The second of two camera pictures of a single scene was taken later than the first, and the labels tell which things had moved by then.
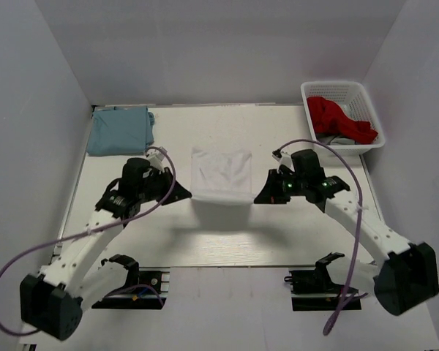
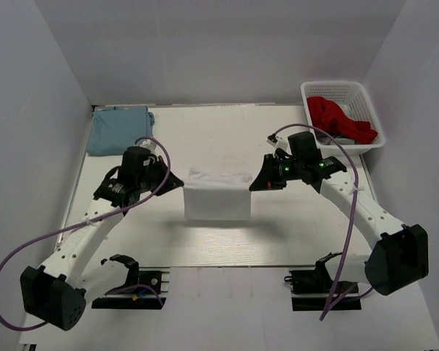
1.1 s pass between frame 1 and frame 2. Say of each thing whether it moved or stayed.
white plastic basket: stayed
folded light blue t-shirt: stayed
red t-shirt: stayed
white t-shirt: moved
